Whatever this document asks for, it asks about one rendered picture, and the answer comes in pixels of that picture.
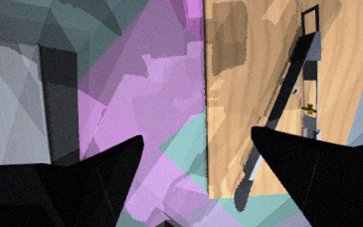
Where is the grey rectangular tray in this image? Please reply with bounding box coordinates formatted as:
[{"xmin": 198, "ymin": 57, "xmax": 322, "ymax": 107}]
[{"xmin": 0, "ymin": 38, "xmax": 80, "ymax": 166}]

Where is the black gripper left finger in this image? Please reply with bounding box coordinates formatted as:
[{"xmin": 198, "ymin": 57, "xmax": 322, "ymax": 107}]
[{"xmin": 0, "ymin": 135, "xmax": 144, "ymax": 227}]

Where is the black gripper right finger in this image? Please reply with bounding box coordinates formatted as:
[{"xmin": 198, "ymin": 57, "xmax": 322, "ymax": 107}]
[{"xmin": 251, "ymin": 126, "xmax": 363, "ymax": 227}]

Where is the wooden board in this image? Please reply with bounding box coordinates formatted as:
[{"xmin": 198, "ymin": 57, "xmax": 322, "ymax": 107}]
[{"xmin": 203, "ymin": 0, "xmax": 363, "ymax": 199}]

